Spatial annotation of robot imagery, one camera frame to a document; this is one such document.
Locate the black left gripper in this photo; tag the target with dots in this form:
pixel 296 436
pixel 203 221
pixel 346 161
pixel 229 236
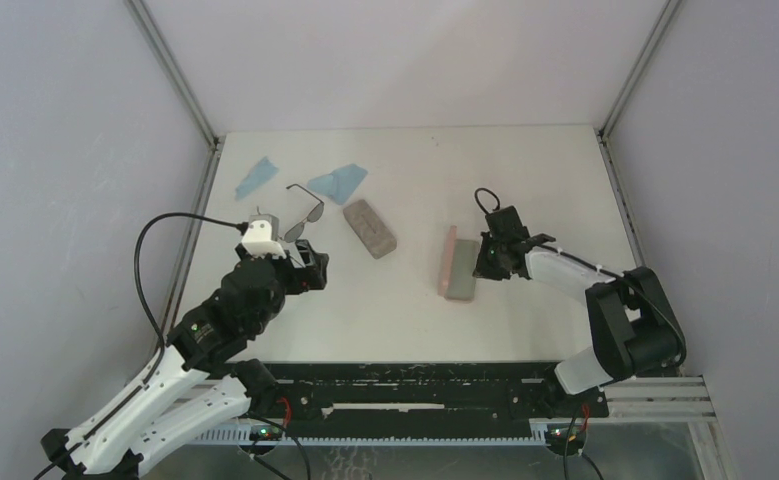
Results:
pixel 311 269

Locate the small light blue cloth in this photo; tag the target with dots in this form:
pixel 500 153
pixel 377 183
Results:
pixel 261 173

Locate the aluminium frame post left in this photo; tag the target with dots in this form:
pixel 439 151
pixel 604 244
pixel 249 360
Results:
pixel 142 14

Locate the aluminium frame post right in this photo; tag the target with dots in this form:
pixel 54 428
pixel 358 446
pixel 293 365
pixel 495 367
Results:
pixel 649 49

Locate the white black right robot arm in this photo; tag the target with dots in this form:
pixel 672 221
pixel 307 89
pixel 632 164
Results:
pixel 632 325

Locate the light blue cleaning cloth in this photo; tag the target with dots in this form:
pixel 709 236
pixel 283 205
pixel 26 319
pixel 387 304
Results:
pixel 340 184

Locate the aluminium frame post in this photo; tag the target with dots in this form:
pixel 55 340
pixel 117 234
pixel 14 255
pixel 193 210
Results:
pixel 142 14
pixel 649 49

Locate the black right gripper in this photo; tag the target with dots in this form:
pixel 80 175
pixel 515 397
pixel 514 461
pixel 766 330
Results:
pixel 492 252

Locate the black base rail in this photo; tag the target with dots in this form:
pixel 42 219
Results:
pixel 420 401

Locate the grey marbled glasses case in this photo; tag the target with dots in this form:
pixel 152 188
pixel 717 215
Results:
pixel 370 229

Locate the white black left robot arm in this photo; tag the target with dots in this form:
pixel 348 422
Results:
pixel 191 385

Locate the pink glasses case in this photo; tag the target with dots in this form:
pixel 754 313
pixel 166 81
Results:
pixel 456 280

